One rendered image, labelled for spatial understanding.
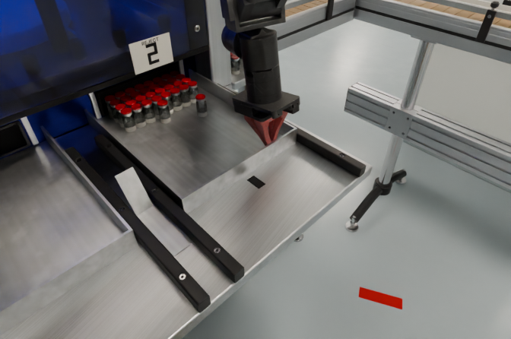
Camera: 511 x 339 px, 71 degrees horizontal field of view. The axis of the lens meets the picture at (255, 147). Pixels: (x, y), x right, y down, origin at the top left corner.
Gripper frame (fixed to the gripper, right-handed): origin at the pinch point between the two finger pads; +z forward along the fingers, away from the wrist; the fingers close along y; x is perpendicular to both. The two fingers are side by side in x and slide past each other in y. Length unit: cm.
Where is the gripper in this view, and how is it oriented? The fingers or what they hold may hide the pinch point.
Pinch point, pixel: (270, 143)
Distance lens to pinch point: 64.6
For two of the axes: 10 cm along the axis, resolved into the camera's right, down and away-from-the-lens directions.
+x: -7.1, 4.4, -5.4
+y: -6.9, -3.2, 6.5
